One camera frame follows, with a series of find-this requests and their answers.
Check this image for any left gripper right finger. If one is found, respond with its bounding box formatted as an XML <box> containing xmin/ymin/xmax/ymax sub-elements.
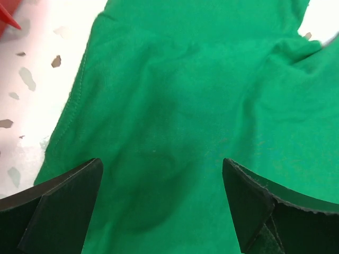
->
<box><xmin>222</xmin><ymin>159</ymin><xmax>338</xmax><ymax>253</ymax></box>

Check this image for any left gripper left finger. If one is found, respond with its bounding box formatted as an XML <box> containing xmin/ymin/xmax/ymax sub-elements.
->
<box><xmin>1</xmin><ymin>158</ymin><xmax>103</xmax><ymax>254</ymax></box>

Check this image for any green t shirt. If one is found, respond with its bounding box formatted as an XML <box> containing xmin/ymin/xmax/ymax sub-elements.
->
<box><xmin>36</xmin><ymin>1</ymin><xmax>338</xmax><ymax>253</ymax></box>

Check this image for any red plastic bin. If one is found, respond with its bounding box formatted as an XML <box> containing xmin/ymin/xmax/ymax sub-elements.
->
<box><xmin>0</xmin><ymin>0</ymin><xmax>22</xmax><ymax>36</ymax></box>

